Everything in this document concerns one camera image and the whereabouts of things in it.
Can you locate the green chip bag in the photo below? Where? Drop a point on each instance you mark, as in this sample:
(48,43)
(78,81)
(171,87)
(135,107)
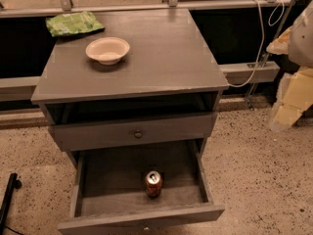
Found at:
(72,24)

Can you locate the white bowl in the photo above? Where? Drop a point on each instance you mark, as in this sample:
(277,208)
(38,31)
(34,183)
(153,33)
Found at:
(107,50)

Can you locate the red coke can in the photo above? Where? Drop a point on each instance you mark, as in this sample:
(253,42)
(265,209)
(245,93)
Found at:
(153,182)

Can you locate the closed grey top drawer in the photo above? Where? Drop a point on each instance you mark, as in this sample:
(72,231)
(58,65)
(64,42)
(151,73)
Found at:
(127,132)

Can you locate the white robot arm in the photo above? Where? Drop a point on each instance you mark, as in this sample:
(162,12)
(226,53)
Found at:
(297,40)

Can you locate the open grey middle drawer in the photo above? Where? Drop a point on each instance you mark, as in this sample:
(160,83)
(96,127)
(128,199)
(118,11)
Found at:
(109,194)

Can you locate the black pole on floor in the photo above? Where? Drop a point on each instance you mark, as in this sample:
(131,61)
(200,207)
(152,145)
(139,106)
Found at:
(13,183)

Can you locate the grey wooden cabinet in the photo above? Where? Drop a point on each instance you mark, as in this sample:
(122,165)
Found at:
(129,108)

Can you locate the metal railing frame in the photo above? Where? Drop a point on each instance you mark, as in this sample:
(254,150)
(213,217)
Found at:
(130,6)

